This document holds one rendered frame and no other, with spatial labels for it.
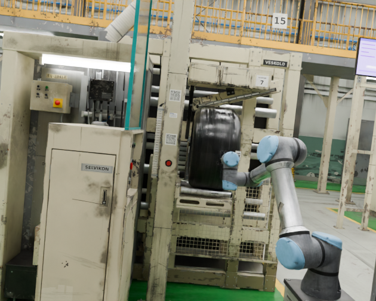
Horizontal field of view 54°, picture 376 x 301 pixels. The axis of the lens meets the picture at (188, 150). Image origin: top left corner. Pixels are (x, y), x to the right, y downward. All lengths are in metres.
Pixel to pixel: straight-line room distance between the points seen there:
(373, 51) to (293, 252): 5.11
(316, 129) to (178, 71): 10.23
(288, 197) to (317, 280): 0.34
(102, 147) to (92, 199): 0.25
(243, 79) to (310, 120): 9.71
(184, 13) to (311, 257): 1.73
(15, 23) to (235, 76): 6.09
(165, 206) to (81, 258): 0.80
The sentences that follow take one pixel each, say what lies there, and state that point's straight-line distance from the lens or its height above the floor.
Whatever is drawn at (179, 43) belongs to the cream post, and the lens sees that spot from 2.53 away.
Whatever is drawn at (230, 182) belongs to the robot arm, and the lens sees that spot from 1.87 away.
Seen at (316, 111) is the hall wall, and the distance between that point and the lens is 12.50.
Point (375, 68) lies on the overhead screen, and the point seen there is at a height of 2.44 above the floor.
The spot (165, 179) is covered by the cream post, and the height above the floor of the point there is 0.95.
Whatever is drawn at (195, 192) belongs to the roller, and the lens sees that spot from 2.43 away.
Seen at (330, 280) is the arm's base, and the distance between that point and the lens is 1.59.
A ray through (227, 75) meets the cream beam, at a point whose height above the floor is 1.71.
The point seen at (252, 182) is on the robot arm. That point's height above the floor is 1.07.
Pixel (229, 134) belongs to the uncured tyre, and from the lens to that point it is 2.31.
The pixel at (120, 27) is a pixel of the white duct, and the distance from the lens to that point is 2.87.
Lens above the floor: 1.31
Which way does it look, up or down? 4 degrees down
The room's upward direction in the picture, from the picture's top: 6 degrees clockwise
